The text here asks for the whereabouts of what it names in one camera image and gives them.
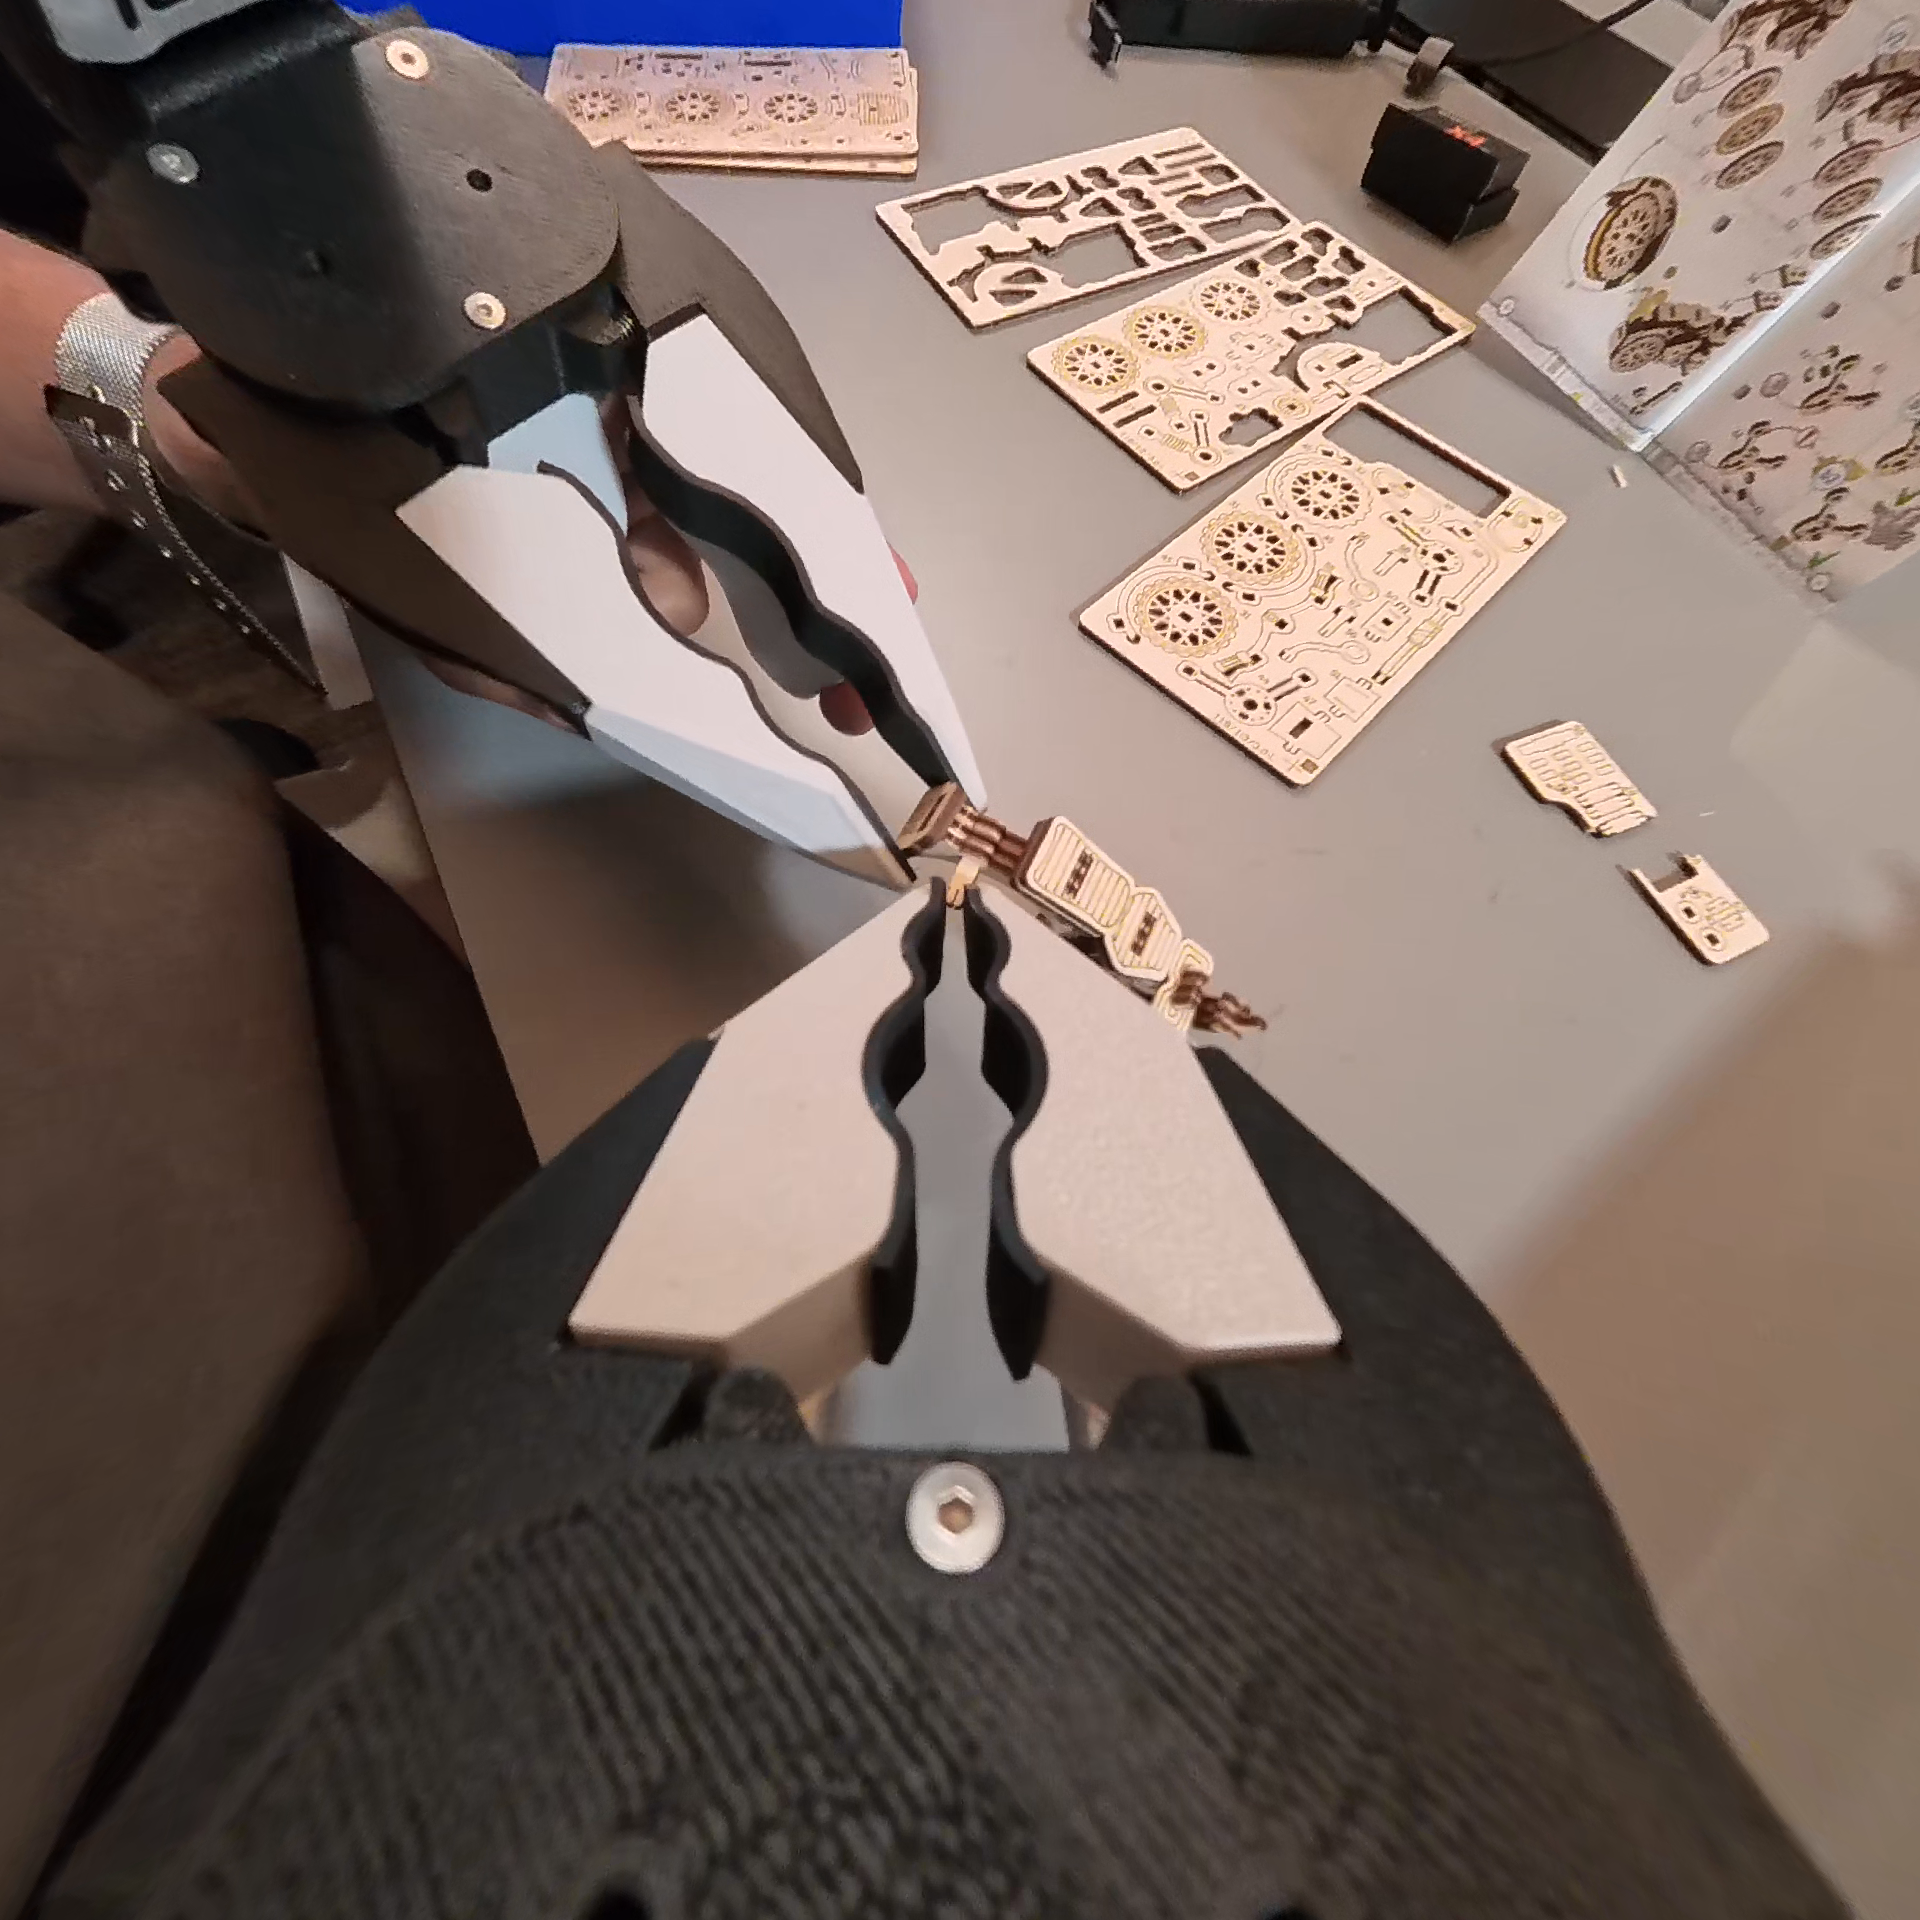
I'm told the large wooden puzzle sheet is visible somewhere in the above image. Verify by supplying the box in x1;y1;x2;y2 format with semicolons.
1077;399;1570;792

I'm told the small wooden model assembly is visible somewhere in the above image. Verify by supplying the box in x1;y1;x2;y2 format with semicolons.
899;777;1269;1040

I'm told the black box device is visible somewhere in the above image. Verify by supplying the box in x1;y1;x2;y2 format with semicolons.
1363;100;1534;248

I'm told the dark equipment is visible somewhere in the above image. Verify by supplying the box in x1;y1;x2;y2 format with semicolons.
1398;0;1729;163

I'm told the small wooden sheet offcut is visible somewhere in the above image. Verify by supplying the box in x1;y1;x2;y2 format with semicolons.
1498;718;1661;840

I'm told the mostly emptied wooden puzzle sheet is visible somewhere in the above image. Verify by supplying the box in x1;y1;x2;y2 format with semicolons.
876;126;1301;335

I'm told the blue plastic bin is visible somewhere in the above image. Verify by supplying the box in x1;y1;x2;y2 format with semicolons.
340;0;912;60

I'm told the silver mesh wristwatch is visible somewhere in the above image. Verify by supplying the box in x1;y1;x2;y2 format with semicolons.
39;291;328;696

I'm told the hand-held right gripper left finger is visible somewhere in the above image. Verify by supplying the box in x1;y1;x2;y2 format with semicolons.
568;882;955;1436

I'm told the grey desk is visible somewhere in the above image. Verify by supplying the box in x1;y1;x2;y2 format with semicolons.
344;29;1920;1920

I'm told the person's left forearm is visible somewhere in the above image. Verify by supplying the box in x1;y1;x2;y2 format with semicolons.
0;221;170;519

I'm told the stack of wooden puzzle sheets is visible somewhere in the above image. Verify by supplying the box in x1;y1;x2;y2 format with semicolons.
539;40;925;184

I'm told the wooden puzzle sheet with gears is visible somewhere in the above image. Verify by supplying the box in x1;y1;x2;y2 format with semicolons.
1028;221;1483;495

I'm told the printed instruction booklet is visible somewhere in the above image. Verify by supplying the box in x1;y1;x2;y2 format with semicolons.
1478;0;1920;609

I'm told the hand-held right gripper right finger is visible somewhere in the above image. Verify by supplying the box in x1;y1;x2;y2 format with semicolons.
962;895;1342;1452

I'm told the person's left hand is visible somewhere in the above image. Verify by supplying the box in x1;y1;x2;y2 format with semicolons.
144;347;920;739

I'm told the notched small wooden offcut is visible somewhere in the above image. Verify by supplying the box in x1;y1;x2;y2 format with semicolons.
1620;851;1772;967

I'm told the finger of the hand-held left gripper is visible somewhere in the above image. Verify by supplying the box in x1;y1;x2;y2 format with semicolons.
619;303;994;814
394;402;920;895

